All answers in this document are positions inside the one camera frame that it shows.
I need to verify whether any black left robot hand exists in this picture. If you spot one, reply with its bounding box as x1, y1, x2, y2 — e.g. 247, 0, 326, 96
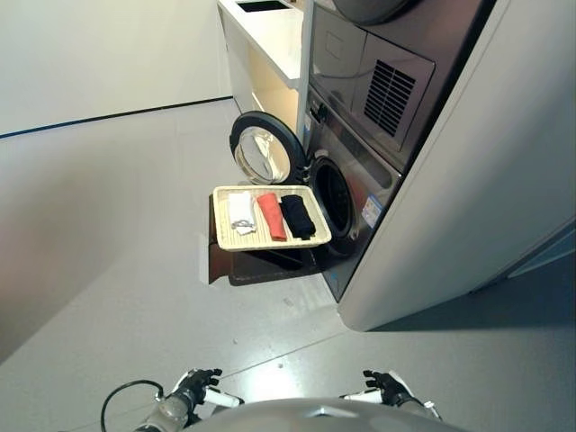
173, 367, 247, 410

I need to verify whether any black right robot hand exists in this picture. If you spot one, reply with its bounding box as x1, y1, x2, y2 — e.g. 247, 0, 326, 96
340, 368, 425, 409

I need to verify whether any red cloth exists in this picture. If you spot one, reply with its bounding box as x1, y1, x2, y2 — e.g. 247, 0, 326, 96
256, 193, 288, 242

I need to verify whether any black cloth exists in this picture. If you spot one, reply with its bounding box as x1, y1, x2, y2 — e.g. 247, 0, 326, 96
280, 193, 317, 240

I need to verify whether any silver robot torso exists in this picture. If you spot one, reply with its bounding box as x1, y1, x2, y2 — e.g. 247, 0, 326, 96
179, 398, 473, 432

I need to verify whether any dark brown glossy stool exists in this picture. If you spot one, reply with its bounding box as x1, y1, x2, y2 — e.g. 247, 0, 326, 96
199, 193, 323, 287

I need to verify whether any cream wicker tray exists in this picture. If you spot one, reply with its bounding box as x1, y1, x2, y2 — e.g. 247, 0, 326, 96
211, 184, 333, 251

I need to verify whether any blue energy label sticker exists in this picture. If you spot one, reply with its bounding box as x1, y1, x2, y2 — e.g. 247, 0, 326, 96
363, 195, 383, 230

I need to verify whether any white folded cloth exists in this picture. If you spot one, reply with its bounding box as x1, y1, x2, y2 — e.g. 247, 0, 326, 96
228, 192, 257, 236

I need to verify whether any round glass washer door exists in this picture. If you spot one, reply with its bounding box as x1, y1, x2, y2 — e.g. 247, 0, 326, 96
228, 111, 312, 186

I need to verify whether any black dryer vent grille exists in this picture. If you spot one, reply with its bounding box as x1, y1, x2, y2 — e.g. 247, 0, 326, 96
362, 58, 418, 137

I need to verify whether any dark grey stacked dryer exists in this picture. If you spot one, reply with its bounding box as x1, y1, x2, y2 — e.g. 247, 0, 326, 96
308, 0, 496, 154

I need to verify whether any white open cabinet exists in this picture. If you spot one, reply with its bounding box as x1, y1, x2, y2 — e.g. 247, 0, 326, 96
217, 0, 316, 149

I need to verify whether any black rectangular countertop inset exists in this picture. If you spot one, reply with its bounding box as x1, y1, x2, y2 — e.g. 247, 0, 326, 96
236, 0, 292, 14

